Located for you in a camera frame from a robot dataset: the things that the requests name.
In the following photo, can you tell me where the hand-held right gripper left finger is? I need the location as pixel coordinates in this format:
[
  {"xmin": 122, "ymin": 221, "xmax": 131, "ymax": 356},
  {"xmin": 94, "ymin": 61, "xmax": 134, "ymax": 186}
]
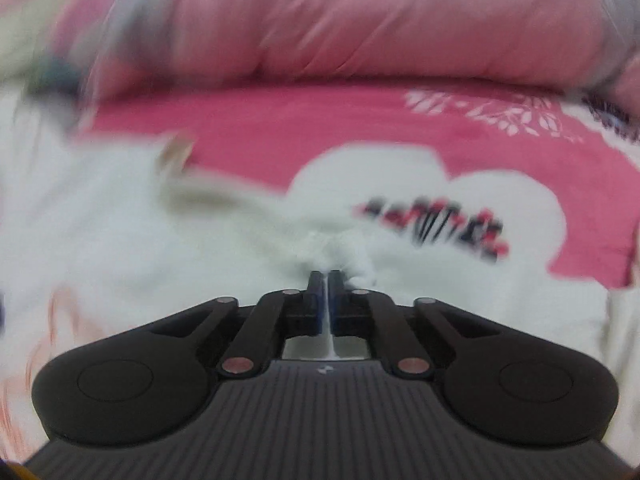
[{"xmin": 150, "ymin": 270, "xmax": 326, "ymax": 378}]

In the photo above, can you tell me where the pink floral duvet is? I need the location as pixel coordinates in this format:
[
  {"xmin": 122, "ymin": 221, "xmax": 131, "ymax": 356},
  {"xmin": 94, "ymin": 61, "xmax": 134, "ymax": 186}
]
[{"xmin": 50, "ymin": 0, "xmax": 640, "ymax": 108}]

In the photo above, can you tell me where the white sweatshirt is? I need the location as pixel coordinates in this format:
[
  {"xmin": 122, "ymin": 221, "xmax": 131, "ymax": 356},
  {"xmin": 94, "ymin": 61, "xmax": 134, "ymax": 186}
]
[{"xmin": 0, "ymin": 85, "xmax": 640, "ymax": 461}]

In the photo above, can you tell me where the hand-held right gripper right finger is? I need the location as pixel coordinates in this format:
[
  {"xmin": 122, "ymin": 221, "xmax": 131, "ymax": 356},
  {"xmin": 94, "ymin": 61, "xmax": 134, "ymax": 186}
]
[{"xmin": 327, "ymin": 270, "xmax": 501, "ymax": 380}]

